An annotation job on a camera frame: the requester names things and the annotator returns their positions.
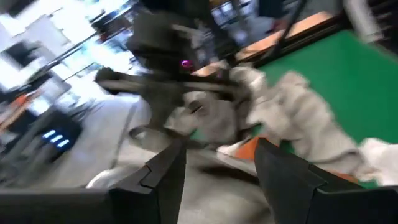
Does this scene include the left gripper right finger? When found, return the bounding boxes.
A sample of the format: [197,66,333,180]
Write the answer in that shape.
[254,138,398,224]

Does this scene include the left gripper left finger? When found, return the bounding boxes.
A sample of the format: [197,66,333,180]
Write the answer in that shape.
[0,138,188,224]

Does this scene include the orange towel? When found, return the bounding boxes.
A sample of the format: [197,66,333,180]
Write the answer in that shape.
[234,136,359,185]

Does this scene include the light grey knit towel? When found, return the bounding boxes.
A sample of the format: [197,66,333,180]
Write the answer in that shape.
[245,71,363,164]

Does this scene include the black box with blue lights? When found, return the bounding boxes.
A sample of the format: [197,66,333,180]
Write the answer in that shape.
[37,116,83,162]

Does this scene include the green table mat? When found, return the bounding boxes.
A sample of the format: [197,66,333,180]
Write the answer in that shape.
[189,29,398,190]

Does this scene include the black table frame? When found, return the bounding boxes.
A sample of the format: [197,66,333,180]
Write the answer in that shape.
[233,14,346,69]

